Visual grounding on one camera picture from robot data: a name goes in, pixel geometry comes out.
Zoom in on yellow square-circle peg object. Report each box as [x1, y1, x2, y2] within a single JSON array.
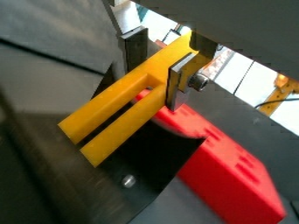
[[57, 31, 213, 169]]

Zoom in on black curved fixture block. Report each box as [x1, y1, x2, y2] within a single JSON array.
[[58, 70, 202, 224]]

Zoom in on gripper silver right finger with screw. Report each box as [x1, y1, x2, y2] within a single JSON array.
[[164, 31, 217, 111]]

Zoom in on red foam shape board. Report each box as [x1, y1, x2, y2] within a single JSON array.
[[133, 38, 288, 224]]

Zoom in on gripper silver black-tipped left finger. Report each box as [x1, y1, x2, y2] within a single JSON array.
[[102, 0, 148, 79]]

